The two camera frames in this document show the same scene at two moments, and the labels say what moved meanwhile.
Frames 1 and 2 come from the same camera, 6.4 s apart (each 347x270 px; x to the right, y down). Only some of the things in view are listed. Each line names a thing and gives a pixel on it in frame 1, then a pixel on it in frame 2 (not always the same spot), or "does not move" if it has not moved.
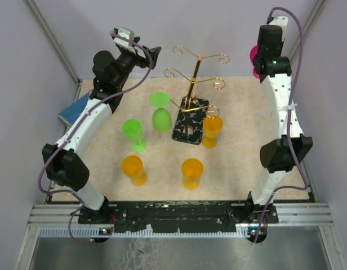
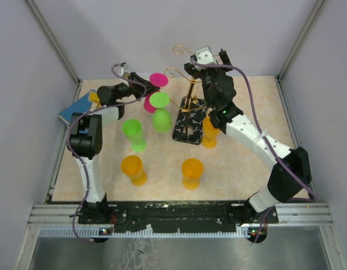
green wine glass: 161,121 does not move
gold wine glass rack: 189,124 does not move
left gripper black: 141,62 → 138,90
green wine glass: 132,127 does not move
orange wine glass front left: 132,166 does not move
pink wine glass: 253,53 → 158,80
